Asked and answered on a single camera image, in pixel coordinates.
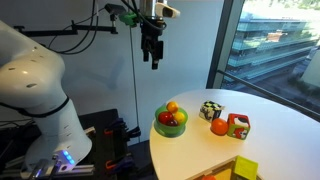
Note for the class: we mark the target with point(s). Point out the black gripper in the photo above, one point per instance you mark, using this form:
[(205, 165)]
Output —
[(151, 30)]

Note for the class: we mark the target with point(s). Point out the orange block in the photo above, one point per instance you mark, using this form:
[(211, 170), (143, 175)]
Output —
[(208, 177)]

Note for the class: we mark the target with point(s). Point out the wooden box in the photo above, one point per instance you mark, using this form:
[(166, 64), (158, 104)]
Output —
[(222, 171)]

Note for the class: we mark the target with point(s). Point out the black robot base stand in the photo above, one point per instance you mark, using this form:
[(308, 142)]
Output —
[(16, 141)]

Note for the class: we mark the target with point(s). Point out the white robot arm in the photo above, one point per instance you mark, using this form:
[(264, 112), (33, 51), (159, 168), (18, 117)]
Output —
[(30, 82)]

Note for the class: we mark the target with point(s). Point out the lime green block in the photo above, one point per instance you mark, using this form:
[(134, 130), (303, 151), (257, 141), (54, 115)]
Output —
[(245, 168)]

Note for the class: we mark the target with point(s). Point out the orange fruit in bowl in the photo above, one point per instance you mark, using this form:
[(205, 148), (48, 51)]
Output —
[(172, 107)]

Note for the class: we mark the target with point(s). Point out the red apple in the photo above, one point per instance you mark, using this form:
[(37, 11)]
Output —
[(164, 117)]

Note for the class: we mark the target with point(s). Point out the yellow lemon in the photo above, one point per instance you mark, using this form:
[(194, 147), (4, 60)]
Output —
[(180, 117)]

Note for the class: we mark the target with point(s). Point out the dark red plum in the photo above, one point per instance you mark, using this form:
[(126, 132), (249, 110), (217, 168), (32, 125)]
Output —
[(172, 123)]

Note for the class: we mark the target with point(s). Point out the green plastic bowl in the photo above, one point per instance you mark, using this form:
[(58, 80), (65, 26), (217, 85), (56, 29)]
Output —
[(169, 131)]

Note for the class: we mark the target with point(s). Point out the black checkered soft cube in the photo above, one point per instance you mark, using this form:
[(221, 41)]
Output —
[(210, 110)]

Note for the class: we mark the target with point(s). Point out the orange ball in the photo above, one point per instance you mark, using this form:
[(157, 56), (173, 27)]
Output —
[(219, 127)]

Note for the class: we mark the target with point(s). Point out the red green soft cube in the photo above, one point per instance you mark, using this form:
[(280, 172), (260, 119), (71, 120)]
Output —
[(239, 126)]

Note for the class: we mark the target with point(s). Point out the window railing bar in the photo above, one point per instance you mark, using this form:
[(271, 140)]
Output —
[(275, 97)]

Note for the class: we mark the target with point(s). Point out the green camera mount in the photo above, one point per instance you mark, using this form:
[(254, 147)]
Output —
[(129, 19)]

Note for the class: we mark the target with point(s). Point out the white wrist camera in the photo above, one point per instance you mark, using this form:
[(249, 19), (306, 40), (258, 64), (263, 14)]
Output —
[(164, 10)]

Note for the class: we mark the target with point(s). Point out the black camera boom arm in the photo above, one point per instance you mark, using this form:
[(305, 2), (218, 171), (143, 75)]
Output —
[(75, 28)]

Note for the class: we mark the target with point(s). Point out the black clamp orange handles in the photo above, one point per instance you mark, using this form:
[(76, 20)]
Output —
[(120, 134)]

